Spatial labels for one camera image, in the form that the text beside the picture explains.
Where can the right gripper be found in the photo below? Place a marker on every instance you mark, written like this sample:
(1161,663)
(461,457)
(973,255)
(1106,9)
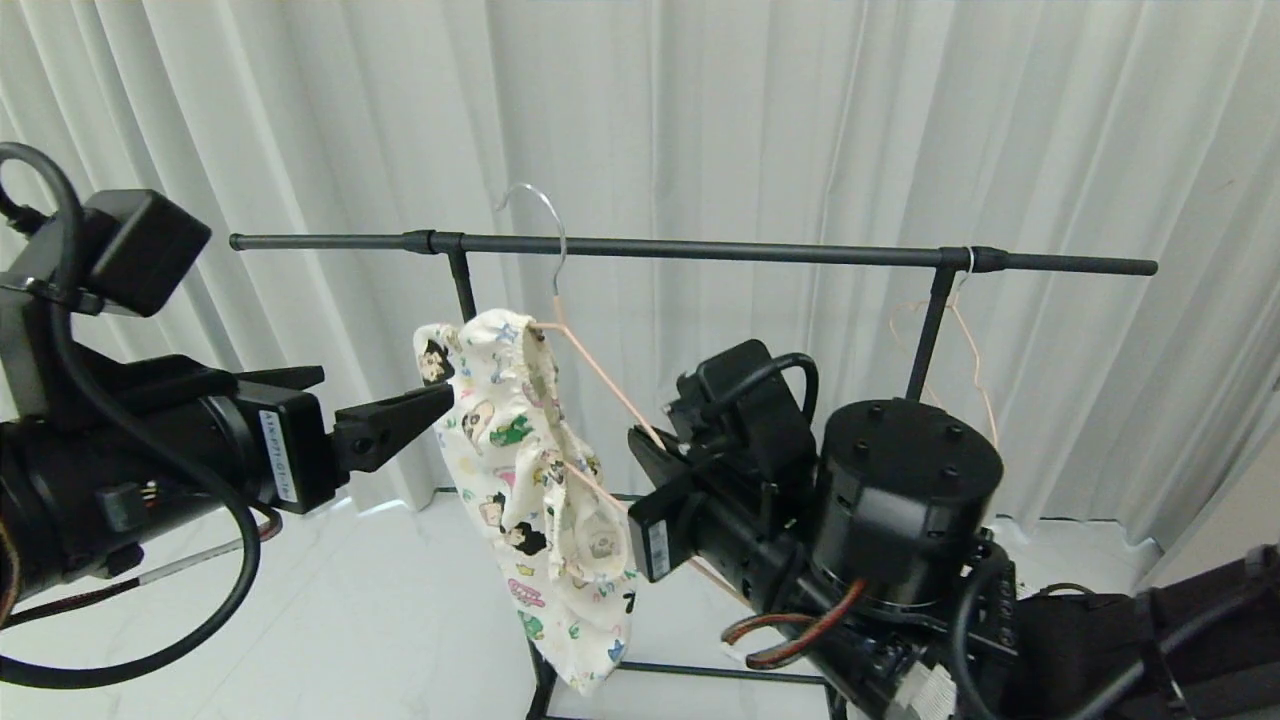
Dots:
(730,540)

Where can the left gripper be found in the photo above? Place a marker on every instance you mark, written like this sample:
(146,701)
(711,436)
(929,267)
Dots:
(200,470)

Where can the cream printed garment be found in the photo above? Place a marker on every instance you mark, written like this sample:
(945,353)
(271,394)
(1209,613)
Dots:
(520,450)

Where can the pink clothes hanger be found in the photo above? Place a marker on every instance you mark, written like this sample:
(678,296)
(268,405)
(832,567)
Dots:
(978,360)
(600,376)

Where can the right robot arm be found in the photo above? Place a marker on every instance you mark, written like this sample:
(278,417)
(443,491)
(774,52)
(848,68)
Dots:
(900,500)

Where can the black clothes rack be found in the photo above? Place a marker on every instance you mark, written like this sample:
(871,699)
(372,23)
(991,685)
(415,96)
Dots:
(700,250)

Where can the white curtain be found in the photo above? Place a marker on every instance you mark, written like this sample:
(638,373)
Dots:
(750,100)

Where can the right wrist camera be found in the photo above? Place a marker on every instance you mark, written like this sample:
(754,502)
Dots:
(740,410)

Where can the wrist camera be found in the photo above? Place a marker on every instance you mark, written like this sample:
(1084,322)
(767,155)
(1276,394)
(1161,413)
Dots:
(145,250)
(740,410)

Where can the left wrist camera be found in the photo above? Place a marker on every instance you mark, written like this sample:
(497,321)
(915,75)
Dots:
(145,250)

